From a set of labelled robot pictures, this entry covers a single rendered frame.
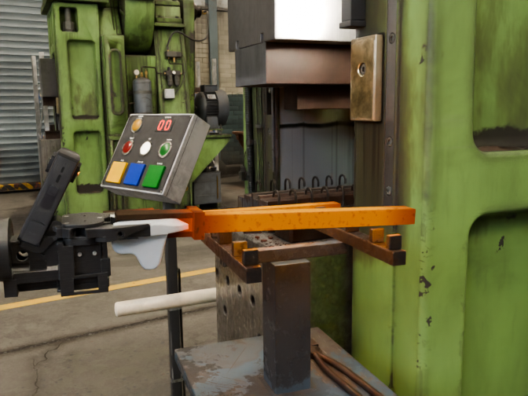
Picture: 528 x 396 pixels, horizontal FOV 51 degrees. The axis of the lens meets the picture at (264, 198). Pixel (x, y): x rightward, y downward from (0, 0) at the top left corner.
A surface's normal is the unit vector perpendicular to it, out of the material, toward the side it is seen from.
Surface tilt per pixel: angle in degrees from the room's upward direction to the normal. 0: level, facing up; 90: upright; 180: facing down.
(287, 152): 90
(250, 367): 0
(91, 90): 89
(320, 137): 90
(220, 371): 0
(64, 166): 88
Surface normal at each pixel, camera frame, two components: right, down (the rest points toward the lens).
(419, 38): -0.91, 0.07
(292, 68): 0.40, 0.14
